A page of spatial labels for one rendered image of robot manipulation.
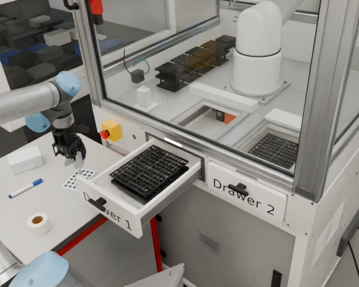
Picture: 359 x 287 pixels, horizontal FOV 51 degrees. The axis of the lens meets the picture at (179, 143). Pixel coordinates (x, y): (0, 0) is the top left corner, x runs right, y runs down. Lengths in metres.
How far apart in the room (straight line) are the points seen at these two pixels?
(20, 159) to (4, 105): 0.71
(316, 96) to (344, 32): 0.17
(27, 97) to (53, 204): 0.56
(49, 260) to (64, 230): 0.57
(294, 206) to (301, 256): 0.21
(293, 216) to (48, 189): 0.92
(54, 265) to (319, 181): 0.71
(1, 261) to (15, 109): 0.36
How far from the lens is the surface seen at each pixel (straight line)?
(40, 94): 1.09
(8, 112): 1.02
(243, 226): 1.43
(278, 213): 1.24
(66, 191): 1.51
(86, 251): 1.51
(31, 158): 1.69
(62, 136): 1.40
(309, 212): 1.20
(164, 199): 1.25
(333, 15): 0.91
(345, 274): 2.25
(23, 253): 1.38
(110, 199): 1.21
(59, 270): 0.83
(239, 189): 1.22
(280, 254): 1.42
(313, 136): 1.04
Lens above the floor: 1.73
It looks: 35 degrees down
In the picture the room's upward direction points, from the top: 4 degrees counter-clockwise
